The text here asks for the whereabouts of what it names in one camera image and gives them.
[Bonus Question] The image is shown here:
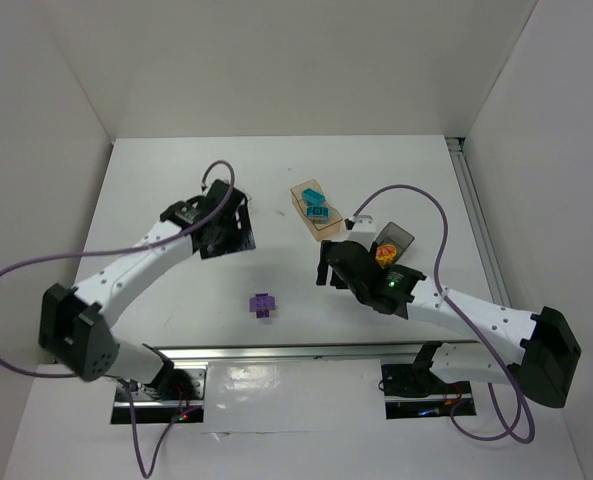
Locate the long teal lego brick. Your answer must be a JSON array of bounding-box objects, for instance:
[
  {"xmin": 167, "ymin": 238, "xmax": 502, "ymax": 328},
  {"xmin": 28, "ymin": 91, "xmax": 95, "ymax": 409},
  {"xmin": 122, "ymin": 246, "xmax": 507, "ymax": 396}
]
[{"xmin": 306, "ymin": 205, "xmax": 330, "ymax": 224}]

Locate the aluminium rail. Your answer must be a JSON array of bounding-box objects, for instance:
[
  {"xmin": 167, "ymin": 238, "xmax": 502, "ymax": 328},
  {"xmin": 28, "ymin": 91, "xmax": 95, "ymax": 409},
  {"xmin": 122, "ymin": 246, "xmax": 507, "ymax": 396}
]
[
  {"xmin": 145, "ymin": 341, "xmax": 435, "ymax": 362},
  {"xmin": 445, "ymin": 138, "xmax": 511, "ymax": 307}
]

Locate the curved teal lego brick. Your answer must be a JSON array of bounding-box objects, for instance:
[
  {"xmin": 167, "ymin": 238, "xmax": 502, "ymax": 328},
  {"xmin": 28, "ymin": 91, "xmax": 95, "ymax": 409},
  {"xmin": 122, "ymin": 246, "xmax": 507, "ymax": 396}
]
[{"xmin": 301, "ymin": 188, "xmax": 326, "ymax": 206}]

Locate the grey plastic container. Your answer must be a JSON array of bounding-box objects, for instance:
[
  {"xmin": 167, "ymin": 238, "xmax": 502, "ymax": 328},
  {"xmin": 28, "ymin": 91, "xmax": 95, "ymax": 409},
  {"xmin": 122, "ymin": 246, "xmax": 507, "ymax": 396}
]
[{"xmin": 376, "ymin": 222, "xmax": 415, "ymax": 264}]

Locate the light purple lego piece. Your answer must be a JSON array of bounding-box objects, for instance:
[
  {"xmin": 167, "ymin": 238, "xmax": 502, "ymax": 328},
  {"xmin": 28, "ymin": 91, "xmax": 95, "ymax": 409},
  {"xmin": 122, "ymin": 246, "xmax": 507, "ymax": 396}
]
[{"xmin": 248, "ymin": 293, "xmax": 276, "ymax": 320}]

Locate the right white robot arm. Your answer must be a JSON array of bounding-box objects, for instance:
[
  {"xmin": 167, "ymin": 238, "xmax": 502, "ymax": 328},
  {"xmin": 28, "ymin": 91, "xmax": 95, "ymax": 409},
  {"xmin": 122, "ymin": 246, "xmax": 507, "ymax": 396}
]
[{"xmin": 316, "ymin": 241, "xmax": 581, "ymax": 408}]

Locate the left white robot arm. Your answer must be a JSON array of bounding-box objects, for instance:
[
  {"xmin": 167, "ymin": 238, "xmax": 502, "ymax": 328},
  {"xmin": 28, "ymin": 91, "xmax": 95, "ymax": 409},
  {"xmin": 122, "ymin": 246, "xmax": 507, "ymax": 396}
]
[{"xmin": 38, "ymin": 180, "xmax": 255, "ymax": 396}]

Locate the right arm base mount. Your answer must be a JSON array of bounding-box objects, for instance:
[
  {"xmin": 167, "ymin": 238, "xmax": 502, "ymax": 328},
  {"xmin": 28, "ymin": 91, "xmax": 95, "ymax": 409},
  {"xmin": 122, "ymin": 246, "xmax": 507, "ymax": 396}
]
[{"xmin": 378, "ymin": 364, "xmax": 476, "ymax": 420}]

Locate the aluminium rail right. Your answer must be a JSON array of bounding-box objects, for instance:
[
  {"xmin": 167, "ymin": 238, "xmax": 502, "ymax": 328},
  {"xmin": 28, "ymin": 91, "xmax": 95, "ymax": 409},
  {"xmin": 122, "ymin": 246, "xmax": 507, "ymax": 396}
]
[{"xmin": 445, "ymin": 138, "xmax": 511, "ymax": 307}]

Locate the yellow orange printed lego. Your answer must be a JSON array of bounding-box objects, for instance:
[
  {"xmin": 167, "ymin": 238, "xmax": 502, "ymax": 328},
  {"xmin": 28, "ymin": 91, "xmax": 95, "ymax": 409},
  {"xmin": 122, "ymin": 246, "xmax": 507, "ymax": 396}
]
[{"xmin": 375, "ymin": 244, "xmax": 398, "ymax": 268}]

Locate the aluminium rail front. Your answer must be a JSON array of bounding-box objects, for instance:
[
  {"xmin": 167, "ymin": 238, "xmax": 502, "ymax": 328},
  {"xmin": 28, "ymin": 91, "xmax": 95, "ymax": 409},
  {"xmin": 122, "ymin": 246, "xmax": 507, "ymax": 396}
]
[{"xmin": 145, "ymin": 341, "xmax": 435, "ymax": 362}]

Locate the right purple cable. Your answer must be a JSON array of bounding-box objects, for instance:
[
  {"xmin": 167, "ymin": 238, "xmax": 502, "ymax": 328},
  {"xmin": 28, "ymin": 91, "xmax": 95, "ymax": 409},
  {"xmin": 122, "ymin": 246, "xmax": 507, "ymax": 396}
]
[{"xmin": 348, "ymin": 185, "xmax": 536, "ymax": 445}]

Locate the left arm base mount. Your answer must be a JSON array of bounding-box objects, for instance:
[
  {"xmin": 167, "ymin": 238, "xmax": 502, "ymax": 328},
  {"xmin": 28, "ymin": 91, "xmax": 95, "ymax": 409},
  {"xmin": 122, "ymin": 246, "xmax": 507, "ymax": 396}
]
[{"xmin": 110, "ymin": 364, "xmax": 207, "ymax": 425}]

